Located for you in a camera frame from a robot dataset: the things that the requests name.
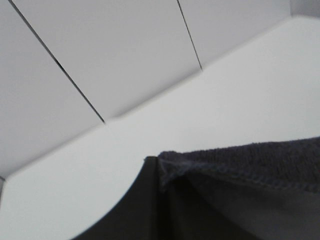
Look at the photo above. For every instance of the dark grey towel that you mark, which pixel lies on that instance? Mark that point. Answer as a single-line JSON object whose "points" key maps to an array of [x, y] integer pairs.
{"points": [[284, 165]]}

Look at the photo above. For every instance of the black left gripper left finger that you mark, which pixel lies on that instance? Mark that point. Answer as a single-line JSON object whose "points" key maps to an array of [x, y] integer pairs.
{"points": [[135, 216]]}

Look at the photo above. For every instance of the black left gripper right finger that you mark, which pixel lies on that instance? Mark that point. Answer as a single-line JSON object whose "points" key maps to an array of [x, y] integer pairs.
{"points": [[186, 216]]}

